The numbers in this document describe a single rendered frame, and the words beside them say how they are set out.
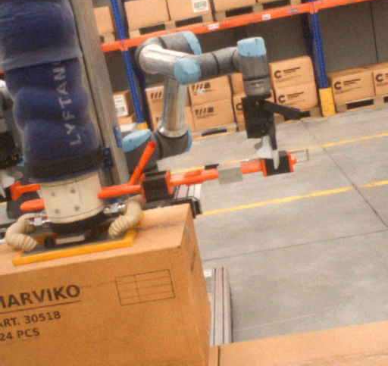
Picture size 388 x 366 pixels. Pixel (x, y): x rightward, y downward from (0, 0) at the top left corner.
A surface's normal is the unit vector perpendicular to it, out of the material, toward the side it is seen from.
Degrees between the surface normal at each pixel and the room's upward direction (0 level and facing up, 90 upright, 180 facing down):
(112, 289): 89
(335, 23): 90
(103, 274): 89
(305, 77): 90
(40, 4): 73
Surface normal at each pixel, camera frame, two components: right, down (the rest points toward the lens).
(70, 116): 0.60, 0.38
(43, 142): -0.25, 0.29
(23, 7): 0.03, -0.07
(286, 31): -0.04, 0.24
